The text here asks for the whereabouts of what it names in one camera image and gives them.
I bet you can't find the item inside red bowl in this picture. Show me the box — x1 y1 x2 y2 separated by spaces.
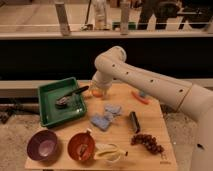
78 144 88 160

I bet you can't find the purple bowl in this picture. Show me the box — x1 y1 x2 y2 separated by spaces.
27 130 59 161

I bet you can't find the orange apple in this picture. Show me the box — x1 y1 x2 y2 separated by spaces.
92 90 103 98

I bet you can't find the bunch of dark grapes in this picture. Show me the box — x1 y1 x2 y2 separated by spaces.
131 134 164 155

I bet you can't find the green plastic tray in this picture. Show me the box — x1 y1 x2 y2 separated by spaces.
38 77 88 128

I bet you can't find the grey-blue cloth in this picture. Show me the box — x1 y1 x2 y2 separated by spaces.
104 104 122 121

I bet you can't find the red bowl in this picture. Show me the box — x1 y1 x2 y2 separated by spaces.
67 133 95 162

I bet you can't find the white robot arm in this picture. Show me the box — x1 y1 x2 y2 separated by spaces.
92 46 213 171

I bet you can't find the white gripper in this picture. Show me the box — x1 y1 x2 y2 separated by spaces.
90 71 112 98

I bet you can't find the black handled spatula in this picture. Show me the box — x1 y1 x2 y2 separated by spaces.
55 86 89 107

